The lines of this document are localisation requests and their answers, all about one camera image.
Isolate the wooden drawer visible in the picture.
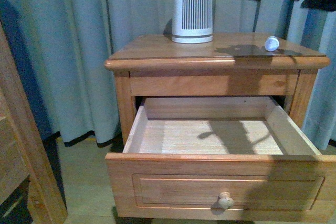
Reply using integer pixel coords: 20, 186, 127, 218
106, 97, 335, 222

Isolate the wooden bed frame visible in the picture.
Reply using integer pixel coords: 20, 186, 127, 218
1, 31, 67, 223

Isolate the grey curtain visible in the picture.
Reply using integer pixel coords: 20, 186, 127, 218
1, 0, 335, 149

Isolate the white cylindrical air purifier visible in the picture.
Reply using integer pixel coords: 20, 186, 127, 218
171, 0, 213, 44

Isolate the white medicine bottle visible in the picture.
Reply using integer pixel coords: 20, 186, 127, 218
264, 36, 280, 52

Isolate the wooden nightstand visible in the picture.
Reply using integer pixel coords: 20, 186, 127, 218
105, 33, 330, 141

